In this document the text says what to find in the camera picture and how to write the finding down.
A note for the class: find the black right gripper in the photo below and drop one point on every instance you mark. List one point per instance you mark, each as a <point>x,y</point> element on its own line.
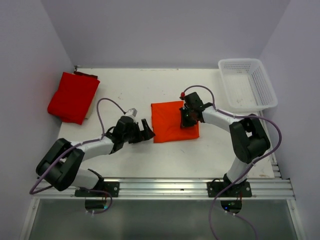
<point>184,123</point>

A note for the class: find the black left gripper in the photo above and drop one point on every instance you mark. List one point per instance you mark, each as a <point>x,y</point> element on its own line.
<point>147,134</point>

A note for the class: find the orange t shirt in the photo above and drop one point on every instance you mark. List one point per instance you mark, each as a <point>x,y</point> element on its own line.
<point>166,123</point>

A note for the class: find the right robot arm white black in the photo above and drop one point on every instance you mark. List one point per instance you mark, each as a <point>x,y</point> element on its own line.
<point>248,137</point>

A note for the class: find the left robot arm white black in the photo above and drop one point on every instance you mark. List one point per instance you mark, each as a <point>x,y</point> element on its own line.
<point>61,165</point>

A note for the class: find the white plastic basket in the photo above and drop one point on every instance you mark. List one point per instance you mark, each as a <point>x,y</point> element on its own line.
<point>247,85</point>

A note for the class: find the folded red t shirt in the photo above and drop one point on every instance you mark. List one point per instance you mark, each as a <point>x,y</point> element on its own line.
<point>73,98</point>

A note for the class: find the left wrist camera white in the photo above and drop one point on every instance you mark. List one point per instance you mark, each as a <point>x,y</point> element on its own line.
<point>131,113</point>

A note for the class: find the aluminium mounting rail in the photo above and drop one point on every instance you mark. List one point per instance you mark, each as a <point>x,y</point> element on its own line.
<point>197,189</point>

